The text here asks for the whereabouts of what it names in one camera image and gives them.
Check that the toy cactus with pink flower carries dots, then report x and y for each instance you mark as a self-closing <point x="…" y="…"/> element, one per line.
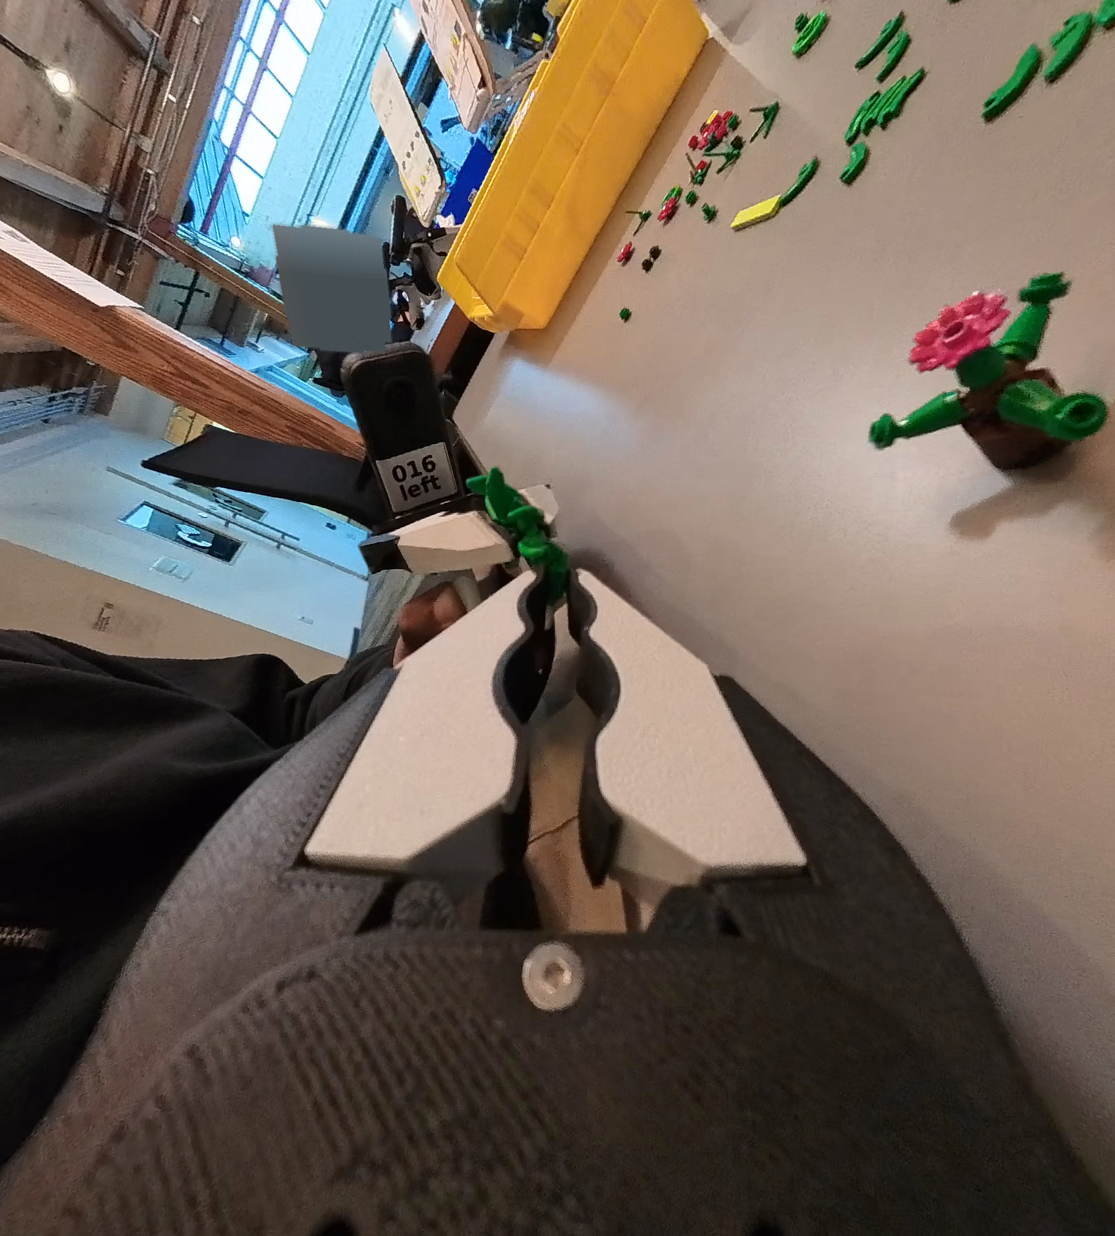
<point x="1001" y="395"/>

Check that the green toy plant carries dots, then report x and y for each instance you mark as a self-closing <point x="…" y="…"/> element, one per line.
<point x="518" y="526"/>

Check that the black and white tool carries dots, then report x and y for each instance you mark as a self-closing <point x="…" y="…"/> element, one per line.
<point x="412" y="251"/>

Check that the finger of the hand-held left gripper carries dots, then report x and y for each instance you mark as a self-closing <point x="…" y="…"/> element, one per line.
<point x="455" y="546"/>
<point x="539" y="499"/>

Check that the person's left forearm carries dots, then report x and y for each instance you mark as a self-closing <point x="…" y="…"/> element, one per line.
<point x="334" y="685"/>

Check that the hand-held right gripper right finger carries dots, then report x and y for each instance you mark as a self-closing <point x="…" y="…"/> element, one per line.
<point x="701" y="762"/>

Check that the yellow plastic bin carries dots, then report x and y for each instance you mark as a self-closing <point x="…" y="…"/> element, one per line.
<point x="566" y="163"/>

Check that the scattered red flower pieces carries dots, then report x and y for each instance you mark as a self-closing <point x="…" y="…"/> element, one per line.
<point x="701" y="144"/>

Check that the wooden ceiling beam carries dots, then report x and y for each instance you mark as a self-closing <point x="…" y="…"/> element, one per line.
<point x="132" y="328"/>

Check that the yellow flat brick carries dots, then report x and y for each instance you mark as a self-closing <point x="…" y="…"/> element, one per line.
<point x="755" y="212"/>

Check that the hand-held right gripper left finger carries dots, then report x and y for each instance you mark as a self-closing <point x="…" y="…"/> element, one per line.
<point x="422" y="762"/>

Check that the person's left hand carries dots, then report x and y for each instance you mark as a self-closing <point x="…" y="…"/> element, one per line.
<point x="422" y="618"/>

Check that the person's black jacket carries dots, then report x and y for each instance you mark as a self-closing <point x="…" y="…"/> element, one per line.
<point x="83" y="772"/>

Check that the scattered green leaf pieces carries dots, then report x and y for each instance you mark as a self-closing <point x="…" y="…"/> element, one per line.
<point x="885" y="96"/>

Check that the black office chair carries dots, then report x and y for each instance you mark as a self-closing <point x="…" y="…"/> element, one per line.
<point x="257" y="472"/>

